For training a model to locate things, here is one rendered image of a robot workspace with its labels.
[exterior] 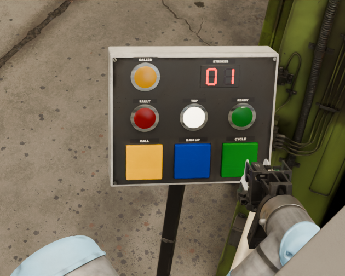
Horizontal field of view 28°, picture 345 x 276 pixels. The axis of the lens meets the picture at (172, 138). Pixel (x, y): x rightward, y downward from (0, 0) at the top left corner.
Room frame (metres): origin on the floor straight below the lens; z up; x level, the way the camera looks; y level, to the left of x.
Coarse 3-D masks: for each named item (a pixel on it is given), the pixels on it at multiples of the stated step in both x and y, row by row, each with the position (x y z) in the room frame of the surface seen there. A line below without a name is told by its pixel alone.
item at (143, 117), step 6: (144, 108) 0.94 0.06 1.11; (138, 114) 0.93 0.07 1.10; (144, 114) 0.93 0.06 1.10; (150, 114) 0.93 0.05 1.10; (138, 120) 0.92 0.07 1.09; (144, 120) 0.93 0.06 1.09; (150, 120) 0.93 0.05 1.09; (138, 126) 0.92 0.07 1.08; (144, 126) 0.92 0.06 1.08; (150, 126) 0.92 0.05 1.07
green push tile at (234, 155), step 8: (224, 144) 0.93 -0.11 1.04; (232, 144) 0.93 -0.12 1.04; (240, 144) 0.94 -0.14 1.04; (248, 144) 0.94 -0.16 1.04; (256, 144) 0.94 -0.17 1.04; (224, 152) 0.92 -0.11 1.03; (232, 152) 0.92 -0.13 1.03; (240, 152) 0.93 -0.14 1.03; (248, 152) 0.93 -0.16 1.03; (256, 152) 0.93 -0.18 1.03; (224, 160) 0.91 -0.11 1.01; (232, 160) 0.92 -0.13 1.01; (240, 160) 0.92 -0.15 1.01; (256, 160) 0.93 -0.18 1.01; (224, 168) 0.90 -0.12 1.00; (232, 168) 0.91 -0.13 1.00; (240, 168) 0.91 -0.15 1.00; (224, 176) 0.90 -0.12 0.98; (232, 176) 0.90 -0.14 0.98; (240, 176) 0.90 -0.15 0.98
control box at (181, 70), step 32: (128, 64) 0.98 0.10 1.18; (160, 64) 0.99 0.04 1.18; (192, 64) 1.00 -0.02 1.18; (224, 64) 1.02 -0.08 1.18; (256, 64) 1.03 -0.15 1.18; (128, 96) 0.95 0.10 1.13; (160, 96) 0.96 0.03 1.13; (192, 96) 0.97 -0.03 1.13; (224, 96) 0.98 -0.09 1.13; (256, 96) 1.00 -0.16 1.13; (128, 128) 0.91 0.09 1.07; (160, 128) 0.93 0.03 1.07; (192, 128) 0.94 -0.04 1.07; (224, 128) 0.95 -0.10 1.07; (256, 128) 0.97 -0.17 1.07
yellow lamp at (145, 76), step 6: (144, 66) 0.98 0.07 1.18; (138, 72) 0.97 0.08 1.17; (144, 72) 0.97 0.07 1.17; (150, 72) 0.98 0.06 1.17; (138, 78) 0.97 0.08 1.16; (144, 78) 0.97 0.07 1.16; (150, 78) 0.97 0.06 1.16; (156, 78) 0.97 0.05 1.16; (138, 84) 0.96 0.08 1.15; (144, 84) 0.96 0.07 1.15; (150, 84) 0.96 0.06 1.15
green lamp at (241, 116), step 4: (236, 108) 0.98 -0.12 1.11; (240, 108) 0.98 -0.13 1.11; (244, 108) 0.98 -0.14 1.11; (248, 108) 0.98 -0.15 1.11; (236, 112) 0.97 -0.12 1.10; (240, 112) 0.97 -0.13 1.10; (244, 112) 0.97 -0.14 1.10; (248, 112) 0.98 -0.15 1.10; (232, 116) 0.97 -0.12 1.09; (236, 116) 0.97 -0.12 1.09; (240, 116) 0.97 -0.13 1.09; (244, 116) 0.97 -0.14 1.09; (248, 116) 0.97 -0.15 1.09; (252, 116) 0.97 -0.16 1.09; (232, 120) 0.96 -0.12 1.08; (236, 120) 0.96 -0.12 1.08; (240, 120) 0.96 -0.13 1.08; (244, 120) 0.97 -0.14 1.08; (248, 120) 0.97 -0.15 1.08; (236, 124) 0.96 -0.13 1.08; (240, 124) 0.96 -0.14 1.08; (244, 124) 0.96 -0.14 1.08; (248, 124) 0.96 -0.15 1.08
